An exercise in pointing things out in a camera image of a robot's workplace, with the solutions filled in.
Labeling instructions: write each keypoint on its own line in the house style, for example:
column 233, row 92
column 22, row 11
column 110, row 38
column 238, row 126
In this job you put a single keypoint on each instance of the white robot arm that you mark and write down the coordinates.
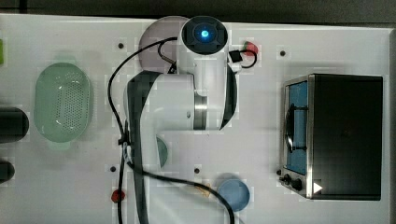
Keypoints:
column 200, row 96

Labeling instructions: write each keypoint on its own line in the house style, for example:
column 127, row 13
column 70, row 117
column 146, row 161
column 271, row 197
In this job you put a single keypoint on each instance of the green mug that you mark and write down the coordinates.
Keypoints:
column 163, row 151

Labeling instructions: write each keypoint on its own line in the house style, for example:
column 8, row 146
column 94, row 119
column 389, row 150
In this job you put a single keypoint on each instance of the peeled toy banana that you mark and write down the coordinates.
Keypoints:
column 204, row 189

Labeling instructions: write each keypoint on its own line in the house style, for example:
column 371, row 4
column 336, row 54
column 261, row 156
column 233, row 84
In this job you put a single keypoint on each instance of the red strawberry toy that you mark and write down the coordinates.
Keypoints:
column 250, row 48

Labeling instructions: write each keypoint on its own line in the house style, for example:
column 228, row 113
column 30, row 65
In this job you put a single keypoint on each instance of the blue bowl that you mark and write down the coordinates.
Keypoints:
column 235, row 192

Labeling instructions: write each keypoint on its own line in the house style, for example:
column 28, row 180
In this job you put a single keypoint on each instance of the small red tomato toy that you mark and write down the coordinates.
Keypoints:
column 117, row 196

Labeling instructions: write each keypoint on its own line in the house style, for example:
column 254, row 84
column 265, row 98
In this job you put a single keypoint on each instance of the green perforated colander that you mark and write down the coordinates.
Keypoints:
column 63, row 104

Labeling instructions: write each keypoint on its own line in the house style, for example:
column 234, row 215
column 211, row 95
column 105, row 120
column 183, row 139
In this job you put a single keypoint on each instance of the large black cup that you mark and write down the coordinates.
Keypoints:
column 14, row 124

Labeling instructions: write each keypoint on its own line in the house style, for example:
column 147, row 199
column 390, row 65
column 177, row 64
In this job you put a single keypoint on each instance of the small black cup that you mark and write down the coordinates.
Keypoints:
column 7, row 171

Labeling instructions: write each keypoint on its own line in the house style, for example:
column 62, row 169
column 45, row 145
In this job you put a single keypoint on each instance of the green bottle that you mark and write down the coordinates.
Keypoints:
column 2, row 57

